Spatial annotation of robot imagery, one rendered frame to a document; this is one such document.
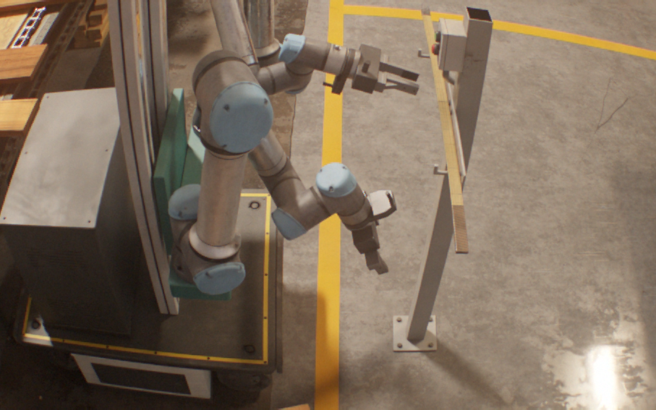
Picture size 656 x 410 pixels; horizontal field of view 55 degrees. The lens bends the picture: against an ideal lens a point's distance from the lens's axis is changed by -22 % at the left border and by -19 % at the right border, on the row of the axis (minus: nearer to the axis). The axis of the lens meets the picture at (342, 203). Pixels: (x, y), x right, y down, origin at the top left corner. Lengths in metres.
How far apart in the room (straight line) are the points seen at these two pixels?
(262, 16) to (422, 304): 1.04
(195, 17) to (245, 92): 2.71
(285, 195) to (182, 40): 2.26
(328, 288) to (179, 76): 1.38
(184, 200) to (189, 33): 2.25
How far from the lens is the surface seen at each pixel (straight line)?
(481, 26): 1.68
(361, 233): 1.76
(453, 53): 1.72
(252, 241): 2.41
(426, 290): 2.36
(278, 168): 1.69
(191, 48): 3.76
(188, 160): 2.13
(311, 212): 1.65
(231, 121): 1.32
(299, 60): 1.77
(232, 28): 1.83
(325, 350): 2.56
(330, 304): 2.67
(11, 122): 2.20
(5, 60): 2.53
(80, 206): 1.88
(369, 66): 1.75
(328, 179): 1.63
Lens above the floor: 2.19
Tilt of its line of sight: 48 degrees down
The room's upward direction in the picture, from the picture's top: 4 degrees clockwise
